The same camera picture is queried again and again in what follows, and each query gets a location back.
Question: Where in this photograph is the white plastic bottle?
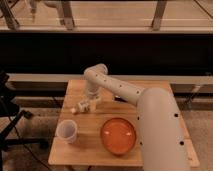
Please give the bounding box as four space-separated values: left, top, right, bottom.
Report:
71 100 90 114

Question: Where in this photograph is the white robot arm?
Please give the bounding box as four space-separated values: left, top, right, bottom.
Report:
84 64 191 171

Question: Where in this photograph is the orange ceramic bowl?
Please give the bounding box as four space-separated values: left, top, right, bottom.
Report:
100 118 137 155

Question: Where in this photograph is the wooden table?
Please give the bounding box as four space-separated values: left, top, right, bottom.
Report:
48 79 200 171

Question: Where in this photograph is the white plastic cup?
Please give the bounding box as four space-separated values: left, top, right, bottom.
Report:
56 120 78 143

